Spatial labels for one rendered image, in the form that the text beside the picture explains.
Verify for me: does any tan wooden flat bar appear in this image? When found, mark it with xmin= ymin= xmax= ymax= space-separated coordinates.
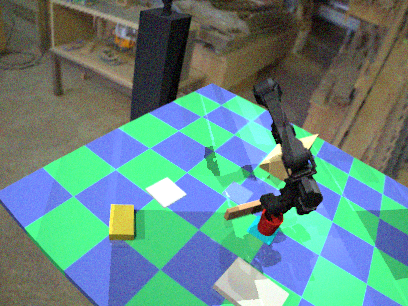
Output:
xmin=224 ymin=199 xmax=265 ymax=221

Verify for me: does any white flat square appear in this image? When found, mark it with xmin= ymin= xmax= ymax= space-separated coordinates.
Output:
xmin=145 ymin=177 xmax=186 ymax=208

